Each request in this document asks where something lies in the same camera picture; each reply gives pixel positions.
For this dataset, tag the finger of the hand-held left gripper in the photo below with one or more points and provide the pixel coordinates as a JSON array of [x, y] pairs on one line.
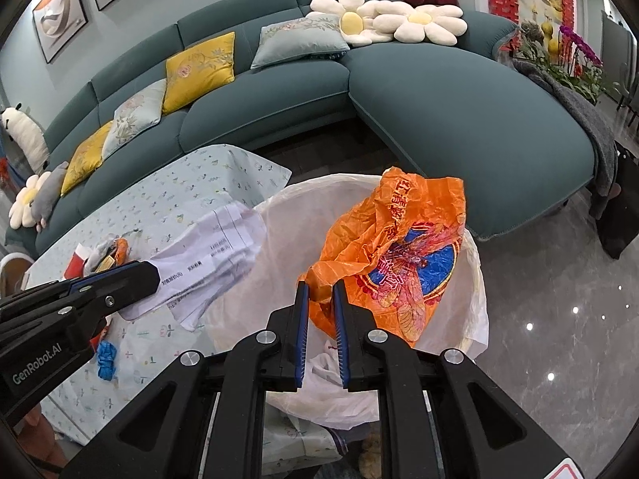
[[107, 273], [132, 284]]

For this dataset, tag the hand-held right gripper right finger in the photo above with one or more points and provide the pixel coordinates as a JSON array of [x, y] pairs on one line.
[[340, 334]]

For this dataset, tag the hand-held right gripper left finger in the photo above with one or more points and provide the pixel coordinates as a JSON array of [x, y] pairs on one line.
[[301, 332]]

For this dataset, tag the white printed paper sheet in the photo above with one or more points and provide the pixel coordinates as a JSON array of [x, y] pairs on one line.
[[209, 249]]

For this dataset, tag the orange printed plastic bag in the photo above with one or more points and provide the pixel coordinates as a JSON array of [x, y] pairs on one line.
[[399, 259]]

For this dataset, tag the white lined trash bin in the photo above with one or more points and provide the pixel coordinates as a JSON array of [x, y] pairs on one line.
[[294, 209]]

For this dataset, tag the person's left forearm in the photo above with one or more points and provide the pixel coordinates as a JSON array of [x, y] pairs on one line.
[[40, 426]]

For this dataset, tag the gold foil wrapper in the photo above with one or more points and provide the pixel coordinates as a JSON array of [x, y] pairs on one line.
[[106, 262]]

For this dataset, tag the orange snack wrapper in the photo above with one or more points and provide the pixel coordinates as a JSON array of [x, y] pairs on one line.
[[121, 250]]

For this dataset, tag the red and white packet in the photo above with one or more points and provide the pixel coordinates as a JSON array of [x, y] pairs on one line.
[[77, 262]]

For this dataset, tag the white printed plastic bag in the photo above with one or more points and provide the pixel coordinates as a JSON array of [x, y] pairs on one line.
[[329, 384]]

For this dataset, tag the blue crumpled wrapper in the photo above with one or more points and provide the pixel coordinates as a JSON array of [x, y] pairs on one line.
[[106, 359]]

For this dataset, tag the floral tablecloth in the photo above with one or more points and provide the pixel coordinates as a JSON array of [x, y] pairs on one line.
[[150, 199]]

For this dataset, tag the white chair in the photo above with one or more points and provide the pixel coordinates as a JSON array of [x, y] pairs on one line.
[[15, 272]]

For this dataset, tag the grey plush toy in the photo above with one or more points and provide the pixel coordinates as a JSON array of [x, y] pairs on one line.
[[47, 194]]

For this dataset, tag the white daisy flower pillow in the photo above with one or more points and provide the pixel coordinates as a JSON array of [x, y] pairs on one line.
[[344, 15], [25, 204], [424, 22]]

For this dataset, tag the yellow embroidered cushion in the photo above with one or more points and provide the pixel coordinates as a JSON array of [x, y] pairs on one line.
[[199, 72], [85, 159]]

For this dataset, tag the pale embroidered cushion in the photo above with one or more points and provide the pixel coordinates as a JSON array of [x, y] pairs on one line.
[[135, 119]]

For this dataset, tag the white panda plush toy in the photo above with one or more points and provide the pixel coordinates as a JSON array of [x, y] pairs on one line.
[[22, 134]]

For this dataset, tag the teal sectional sofa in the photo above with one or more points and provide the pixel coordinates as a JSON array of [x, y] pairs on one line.
[[449, 110]]

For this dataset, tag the light blue embroidered cushion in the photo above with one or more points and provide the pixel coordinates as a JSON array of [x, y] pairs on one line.
[[299, 40]]

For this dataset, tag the black bag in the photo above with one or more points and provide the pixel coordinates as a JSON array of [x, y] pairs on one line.
[[619, 209]]

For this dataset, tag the grey knitted blanket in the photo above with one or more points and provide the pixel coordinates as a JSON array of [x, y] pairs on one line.
[[589, 124]]

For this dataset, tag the purple orchid plant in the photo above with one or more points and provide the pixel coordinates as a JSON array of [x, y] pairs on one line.
[[579, 65]]

